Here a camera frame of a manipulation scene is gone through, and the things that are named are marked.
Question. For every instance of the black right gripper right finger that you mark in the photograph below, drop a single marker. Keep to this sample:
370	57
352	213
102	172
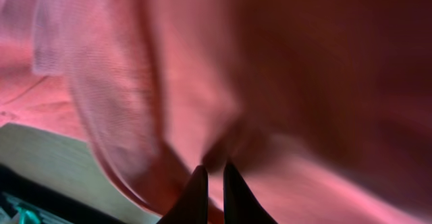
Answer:
239	204

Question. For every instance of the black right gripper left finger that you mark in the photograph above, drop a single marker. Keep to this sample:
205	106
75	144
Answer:
192	205

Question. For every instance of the red orange t-shirt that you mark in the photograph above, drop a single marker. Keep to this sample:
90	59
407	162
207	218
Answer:
323	105

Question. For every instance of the black mounting rail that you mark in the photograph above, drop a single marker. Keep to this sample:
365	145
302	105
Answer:
39	204

